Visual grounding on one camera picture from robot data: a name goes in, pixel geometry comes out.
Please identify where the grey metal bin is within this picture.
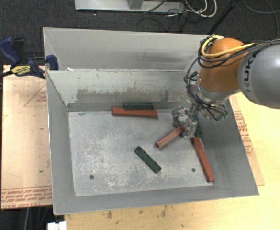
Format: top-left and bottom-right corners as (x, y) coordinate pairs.
(43, 27), (259, 216)

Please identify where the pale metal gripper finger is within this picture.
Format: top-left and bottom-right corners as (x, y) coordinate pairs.
(183, 118), (198, 138)
(171, 106), (188, 128)

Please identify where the dark green flat block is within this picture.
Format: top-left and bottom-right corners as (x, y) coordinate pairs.
(194, 115), (203, 138)
(133, 145), (162, 174)
(123, 102), (155, 111)

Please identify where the brown cardboard board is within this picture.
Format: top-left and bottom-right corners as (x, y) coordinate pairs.
(0, 65), (265, 210)

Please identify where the red-brown block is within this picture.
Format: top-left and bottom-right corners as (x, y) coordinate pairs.
(191, 136), (215, 183)
(155, 125), (187, 150)
(112, 107), (159, 120)

